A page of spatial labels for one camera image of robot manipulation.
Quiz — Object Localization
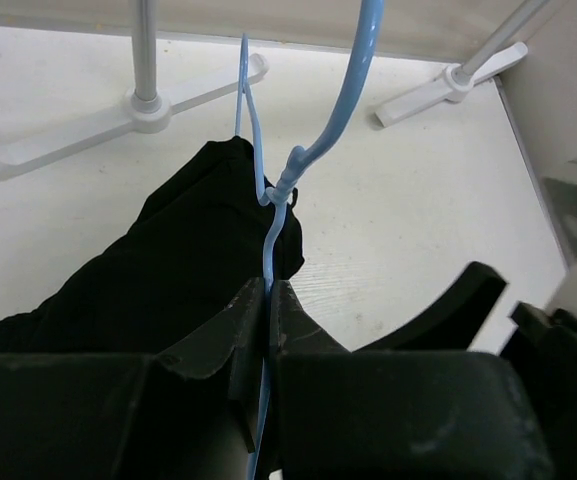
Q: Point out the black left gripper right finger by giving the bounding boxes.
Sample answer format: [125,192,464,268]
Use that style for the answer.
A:
[270,281,553,479]

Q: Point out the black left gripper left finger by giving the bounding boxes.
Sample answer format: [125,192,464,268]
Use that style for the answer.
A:
[0,279,265,479]

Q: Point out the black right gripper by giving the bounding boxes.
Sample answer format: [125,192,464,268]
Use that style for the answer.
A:
[360,261,577,479]

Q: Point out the black trousers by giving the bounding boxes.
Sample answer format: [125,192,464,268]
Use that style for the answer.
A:
[0,135,307,356]

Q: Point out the light blue clothes hanger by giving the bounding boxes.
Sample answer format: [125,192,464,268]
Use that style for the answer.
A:
[235,0,384,479]

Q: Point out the white metal clothes rack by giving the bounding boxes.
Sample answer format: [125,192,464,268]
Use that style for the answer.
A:
[0,1,545,181]

